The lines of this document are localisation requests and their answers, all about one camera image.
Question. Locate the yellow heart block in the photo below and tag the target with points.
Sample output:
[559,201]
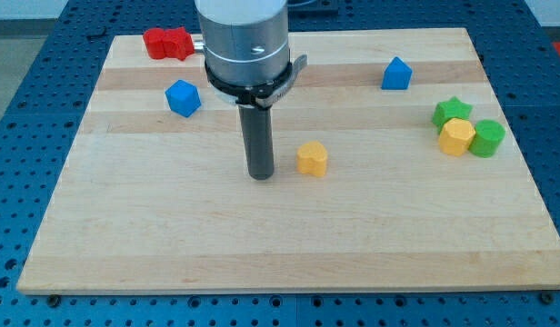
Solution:
[312,159]

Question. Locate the green star block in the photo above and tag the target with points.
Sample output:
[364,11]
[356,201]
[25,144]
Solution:
[449,109]

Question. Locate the green cylinder block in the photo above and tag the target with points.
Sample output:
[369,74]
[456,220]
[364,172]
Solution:
[489,134]

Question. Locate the blue pentagon block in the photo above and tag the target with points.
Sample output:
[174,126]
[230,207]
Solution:
[397,75]

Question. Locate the light wooden board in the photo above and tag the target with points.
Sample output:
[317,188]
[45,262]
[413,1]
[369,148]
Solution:
[151,202]

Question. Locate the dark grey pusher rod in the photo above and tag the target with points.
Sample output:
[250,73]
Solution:
[257,134]

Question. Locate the red star block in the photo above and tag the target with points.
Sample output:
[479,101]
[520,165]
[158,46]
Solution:
[178,43]

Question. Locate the yellow hexagon block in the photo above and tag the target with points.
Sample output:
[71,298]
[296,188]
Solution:
[456,136]

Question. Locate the red moon block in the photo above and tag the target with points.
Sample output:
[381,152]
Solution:
[153,39]

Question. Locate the blue cube block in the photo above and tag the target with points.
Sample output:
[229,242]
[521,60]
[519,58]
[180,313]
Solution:
[183,98]

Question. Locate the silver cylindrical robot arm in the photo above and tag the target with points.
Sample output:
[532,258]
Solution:
[247,56]

